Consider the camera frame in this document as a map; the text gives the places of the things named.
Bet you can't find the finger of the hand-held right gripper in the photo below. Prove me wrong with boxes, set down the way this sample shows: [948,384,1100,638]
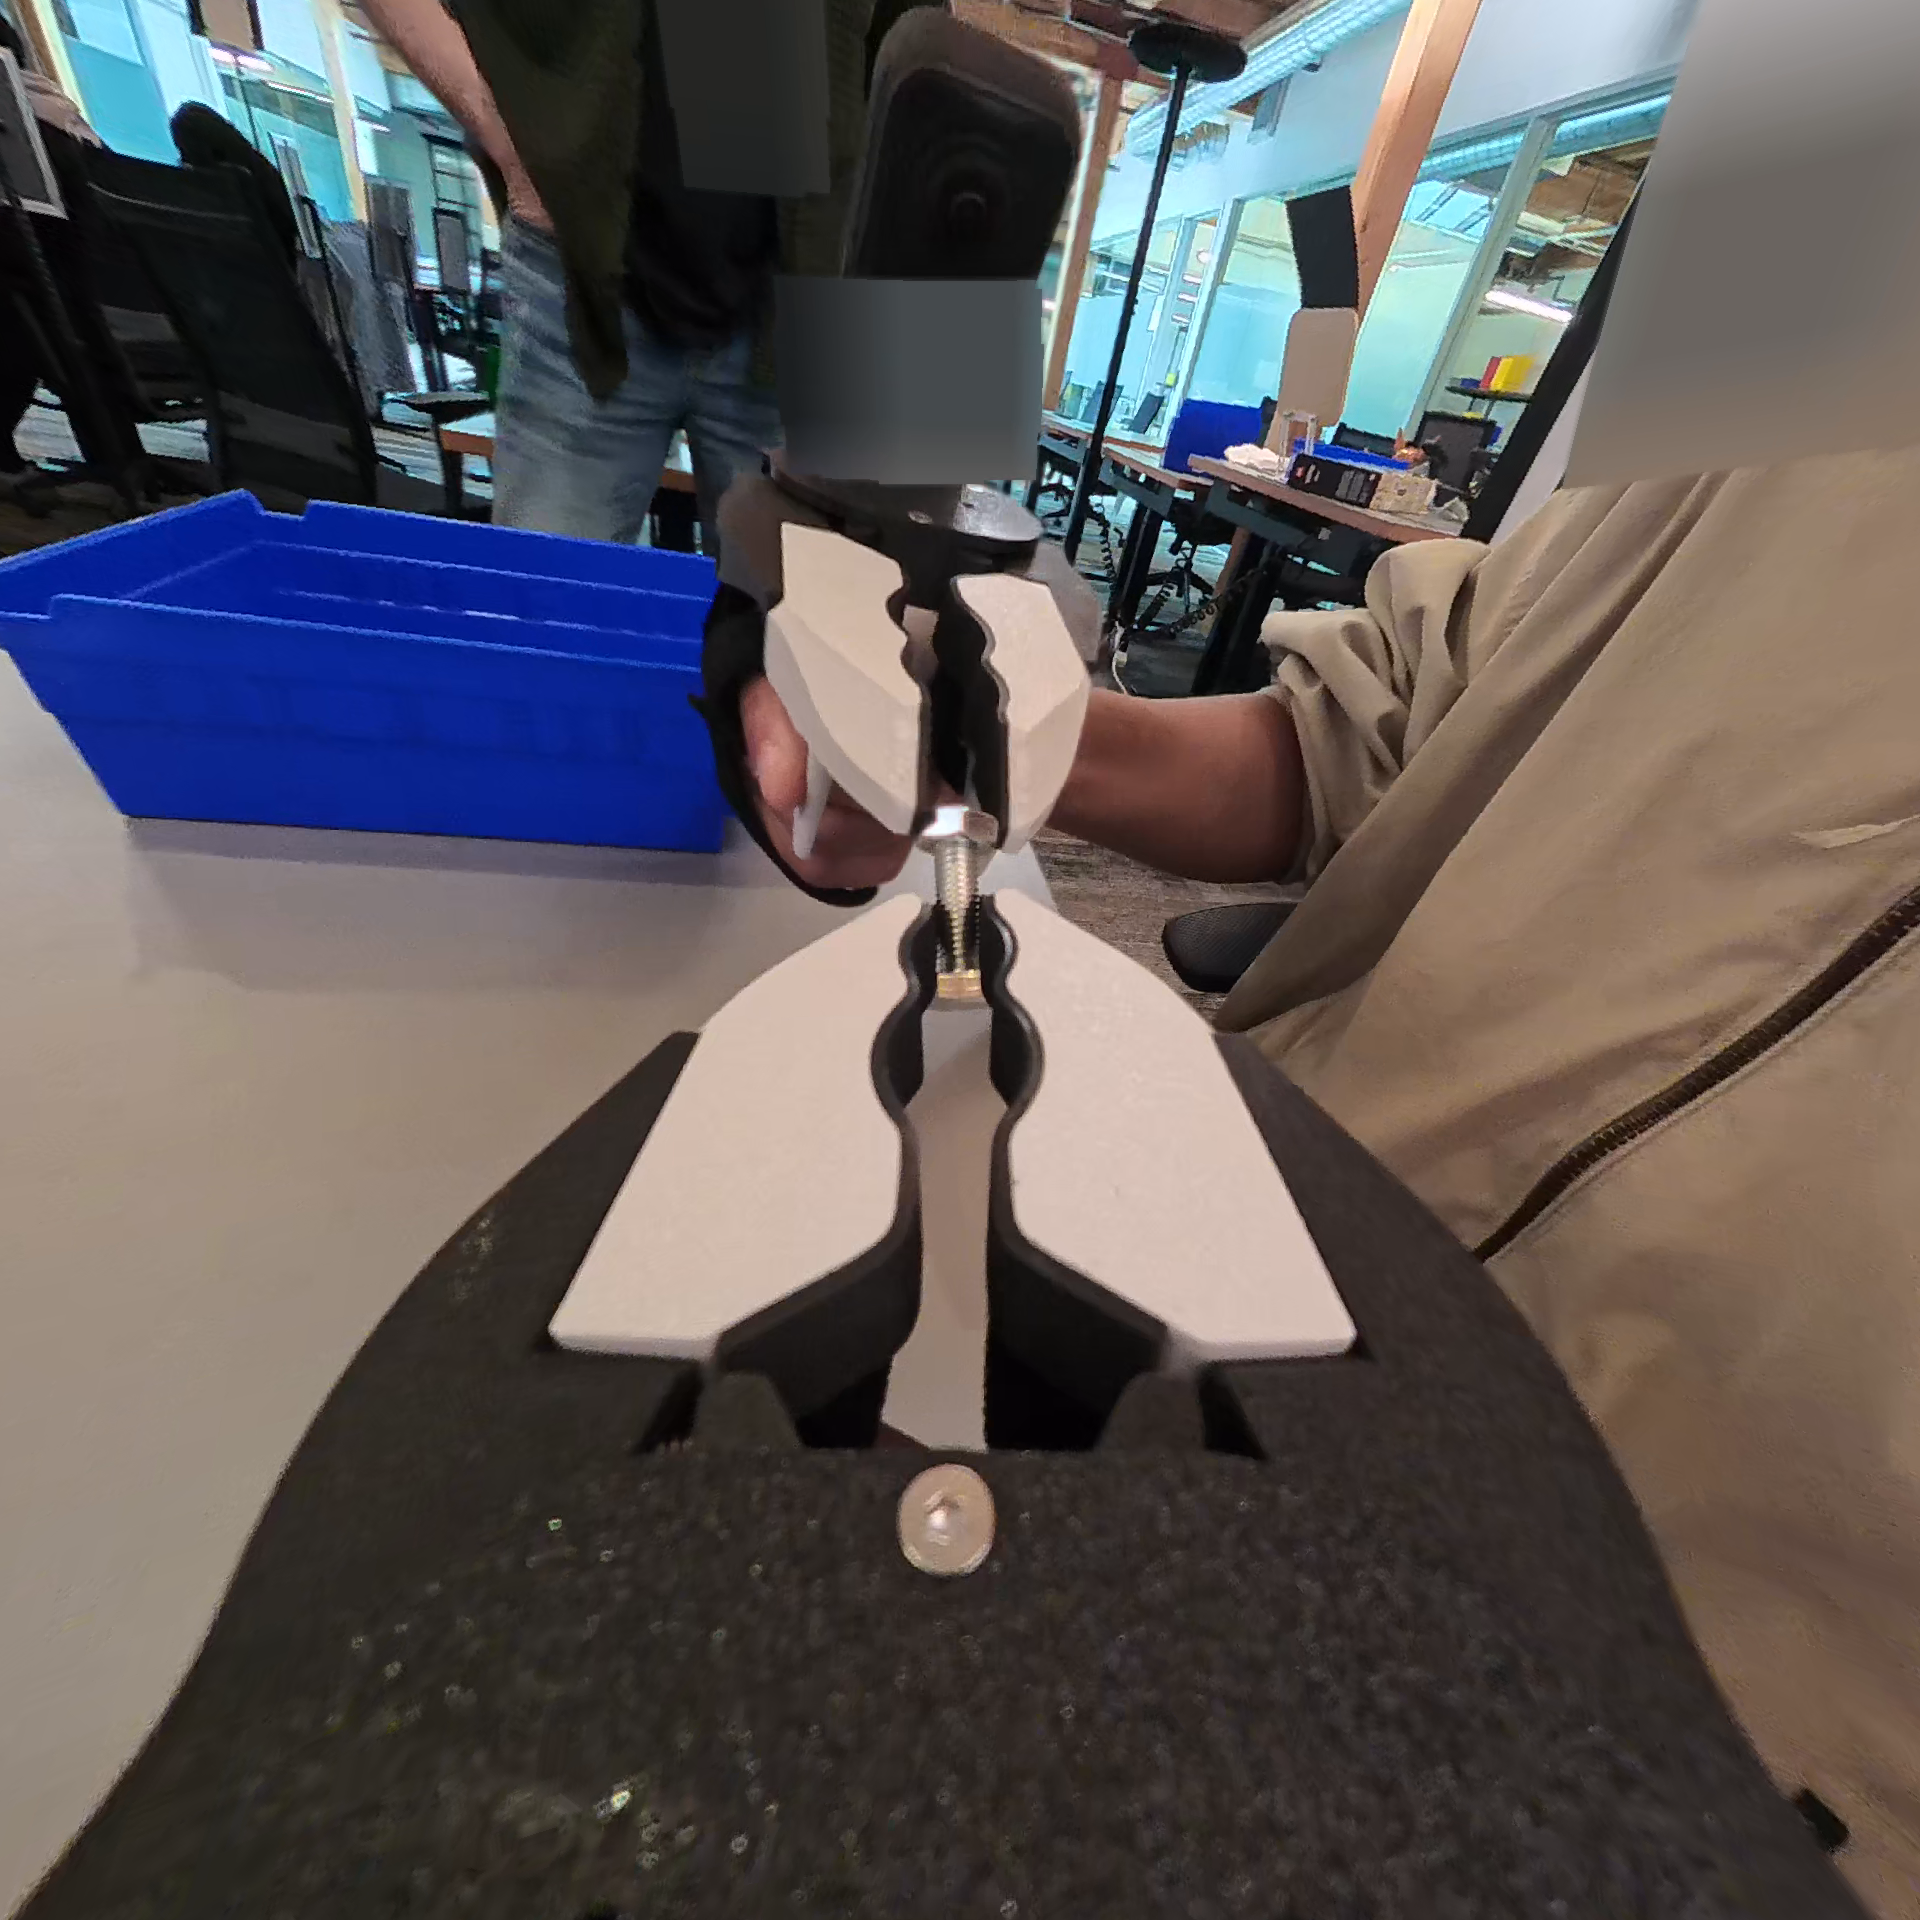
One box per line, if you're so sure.
[766,527,931,837]
[965,570,1093,848]

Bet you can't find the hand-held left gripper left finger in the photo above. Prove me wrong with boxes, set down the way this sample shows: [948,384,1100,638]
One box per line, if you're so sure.
[545,889,944,1437]

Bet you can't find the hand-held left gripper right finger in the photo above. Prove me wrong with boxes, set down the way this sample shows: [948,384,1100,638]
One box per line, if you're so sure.
[975,889,1361,1428]

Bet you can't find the silver bolt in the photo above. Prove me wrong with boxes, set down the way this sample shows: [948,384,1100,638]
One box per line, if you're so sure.
[923,846,992,1009]

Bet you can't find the blue storage bin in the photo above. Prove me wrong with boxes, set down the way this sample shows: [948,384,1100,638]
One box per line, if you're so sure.
[0,490,738,855]
[1163,400,1277,471]

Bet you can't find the person's right forearm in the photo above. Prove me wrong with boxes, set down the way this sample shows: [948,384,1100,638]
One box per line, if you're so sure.
[1050,677,1309,883]

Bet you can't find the person's right hand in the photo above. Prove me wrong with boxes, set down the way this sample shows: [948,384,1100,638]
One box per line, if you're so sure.
[735,672,919,897]

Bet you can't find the black studio lamp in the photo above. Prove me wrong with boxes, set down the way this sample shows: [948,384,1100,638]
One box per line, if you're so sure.
[1066,16,1249,566]

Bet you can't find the black office chair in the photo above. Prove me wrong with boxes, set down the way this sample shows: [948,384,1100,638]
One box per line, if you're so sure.
[1163,901,1309,996]
[75,107,379,501]

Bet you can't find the tan document stand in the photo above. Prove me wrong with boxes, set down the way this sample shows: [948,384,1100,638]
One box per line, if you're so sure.
[1271,306,1361,447]

